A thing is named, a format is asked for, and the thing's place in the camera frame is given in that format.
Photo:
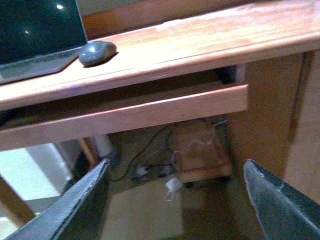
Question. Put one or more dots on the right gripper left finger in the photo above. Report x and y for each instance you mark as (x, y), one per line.
(77, 215)

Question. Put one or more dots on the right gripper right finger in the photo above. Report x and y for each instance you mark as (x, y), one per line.
(283, 212)

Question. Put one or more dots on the grey computer mouse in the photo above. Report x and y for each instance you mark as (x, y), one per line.
(96, 52)

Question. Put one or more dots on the white plug on floor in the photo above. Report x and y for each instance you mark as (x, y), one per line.
(142, 171)

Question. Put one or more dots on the wooden keyboard drawer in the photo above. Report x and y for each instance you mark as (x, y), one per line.
(198, 101)

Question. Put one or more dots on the wooden rolling stand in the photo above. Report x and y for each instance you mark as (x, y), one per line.
(199, 153)

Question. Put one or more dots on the white power adapter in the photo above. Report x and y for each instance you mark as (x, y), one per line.
(172, 186)

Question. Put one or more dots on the wooden desk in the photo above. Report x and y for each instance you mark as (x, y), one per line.
(272, 45)

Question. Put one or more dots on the grey open laptop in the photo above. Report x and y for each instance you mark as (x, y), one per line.
(38, 37)

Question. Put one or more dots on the white round desk grommet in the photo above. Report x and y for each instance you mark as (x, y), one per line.
(171, 23)

